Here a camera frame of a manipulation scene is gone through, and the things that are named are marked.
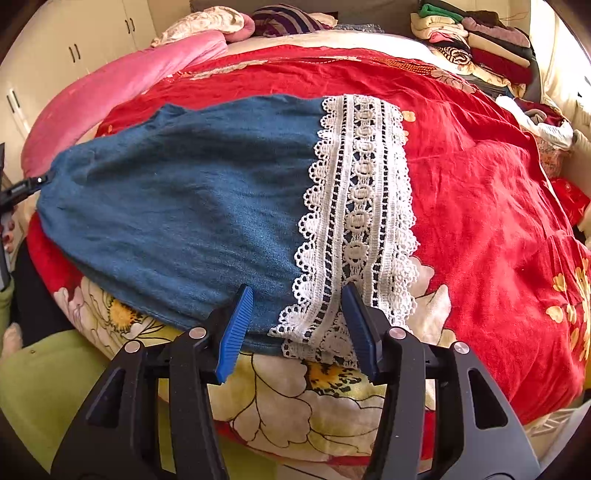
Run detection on red floral blanket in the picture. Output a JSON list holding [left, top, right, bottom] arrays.
[[25, 44, 591, 462]]

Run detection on purple striped pillow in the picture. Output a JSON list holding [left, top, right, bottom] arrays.
[[252, 4, 335, 37]]

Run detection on cream bed sheet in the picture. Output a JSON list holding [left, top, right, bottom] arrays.
[[226, 28, 439, 63]]

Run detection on person's black clothing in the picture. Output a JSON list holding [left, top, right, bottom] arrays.
[[11, 251, 77, 348]]

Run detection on blue pants with white lace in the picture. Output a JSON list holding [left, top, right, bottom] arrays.
[[36, 93, 419, 369]]

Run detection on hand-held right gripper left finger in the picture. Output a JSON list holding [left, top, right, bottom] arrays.
[[50, 284, 254, 480]]

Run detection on cream floral pillow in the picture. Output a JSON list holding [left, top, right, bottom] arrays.
[[151, 7, 254, 47]]

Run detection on cream wardrobe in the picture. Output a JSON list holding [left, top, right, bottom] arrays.
[[0, 0, 158, 153]]

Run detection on grey headboard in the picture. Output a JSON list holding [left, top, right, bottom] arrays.
[[190, 0, 419, 33]]

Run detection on pink quilt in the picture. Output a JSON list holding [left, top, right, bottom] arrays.
[[21, 31, 232, 178]]

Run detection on stack of folded clothes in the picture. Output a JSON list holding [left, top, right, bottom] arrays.
[[411, 0, 541, 97]]

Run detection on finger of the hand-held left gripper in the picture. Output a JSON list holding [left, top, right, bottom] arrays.
[[0, 171, 51, 208]]

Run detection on cream curtain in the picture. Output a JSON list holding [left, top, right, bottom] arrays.
[[529, 14, 591, 139]]

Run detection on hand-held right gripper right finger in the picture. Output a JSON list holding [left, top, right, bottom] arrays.
[[341, 281, 542, 480]]

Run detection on red plastic bag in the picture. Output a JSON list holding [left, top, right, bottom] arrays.
[[551, 178, 591, 227]]

